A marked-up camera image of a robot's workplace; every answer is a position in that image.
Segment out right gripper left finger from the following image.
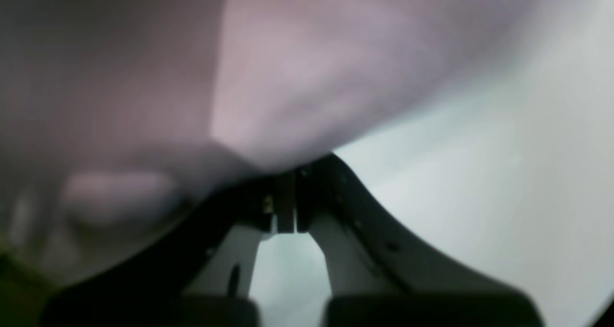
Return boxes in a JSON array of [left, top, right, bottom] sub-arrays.
[[40, 177, 272, 327]]

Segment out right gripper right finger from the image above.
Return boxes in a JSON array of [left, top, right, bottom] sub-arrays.
[[296, 154, 543, 327]]

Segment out mauve pink T-shirt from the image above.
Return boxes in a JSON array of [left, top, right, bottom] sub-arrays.
[[1, 0, 546, 283]]

